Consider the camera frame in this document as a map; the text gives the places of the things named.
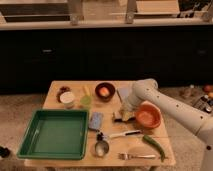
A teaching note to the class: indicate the dark brown bowl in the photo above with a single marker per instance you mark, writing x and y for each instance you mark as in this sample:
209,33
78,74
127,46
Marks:
111,89

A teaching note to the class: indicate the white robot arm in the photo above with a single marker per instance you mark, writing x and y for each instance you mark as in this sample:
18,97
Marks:
197,122

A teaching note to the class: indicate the grey folded cloth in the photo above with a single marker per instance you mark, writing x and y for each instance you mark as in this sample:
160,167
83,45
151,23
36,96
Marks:
123,93

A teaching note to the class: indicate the clutter items on floor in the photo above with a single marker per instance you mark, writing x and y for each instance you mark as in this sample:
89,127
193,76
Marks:
203,102

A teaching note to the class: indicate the white round container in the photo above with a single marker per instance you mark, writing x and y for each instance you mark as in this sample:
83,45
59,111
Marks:
67,99

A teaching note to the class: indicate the silver metal fork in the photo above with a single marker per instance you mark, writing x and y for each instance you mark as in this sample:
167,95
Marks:
126,156

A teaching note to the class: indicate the black object on floor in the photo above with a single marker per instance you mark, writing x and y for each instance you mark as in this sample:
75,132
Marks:
4,152

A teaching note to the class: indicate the black wooden board eraser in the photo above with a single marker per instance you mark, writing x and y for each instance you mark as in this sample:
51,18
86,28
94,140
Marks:
117,117

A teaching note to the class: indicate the green plastic cup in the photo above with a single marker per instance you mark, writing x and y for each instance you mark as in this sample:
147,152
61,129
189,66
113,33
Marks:
85,102

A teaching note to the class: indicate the orange plastic bowl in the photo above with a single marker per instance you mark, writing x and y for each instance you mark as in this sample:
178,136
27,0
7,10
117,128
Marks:
148,116

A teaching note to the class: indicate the wooden table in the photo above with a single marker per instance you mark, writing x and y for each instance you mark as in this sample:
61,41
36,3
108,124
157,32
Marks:
129,144

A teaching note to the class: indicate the green chili pepper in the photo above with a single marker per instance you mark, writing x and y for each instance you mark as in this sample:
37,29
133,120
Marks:
155,145

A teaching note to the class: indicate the green plastic tray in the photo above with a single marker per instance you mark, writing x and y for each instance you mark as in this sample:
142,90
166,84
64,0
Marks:
55,134

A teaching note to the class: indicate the blue sponge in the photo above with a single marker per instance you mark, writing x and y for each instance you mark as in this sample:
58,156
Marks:
96,121

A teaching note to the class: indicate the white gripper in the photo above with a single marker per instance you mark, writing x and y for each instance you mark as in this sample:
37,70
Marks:
130,104

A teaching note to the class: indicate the yellow banana toy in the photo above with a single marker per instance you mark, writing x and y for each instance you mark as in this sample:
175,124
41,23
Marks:
86,90

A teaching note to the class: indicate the orange fruit in bowl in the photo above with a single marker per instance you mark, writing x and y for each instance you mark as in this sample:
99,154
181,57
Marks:
104,92

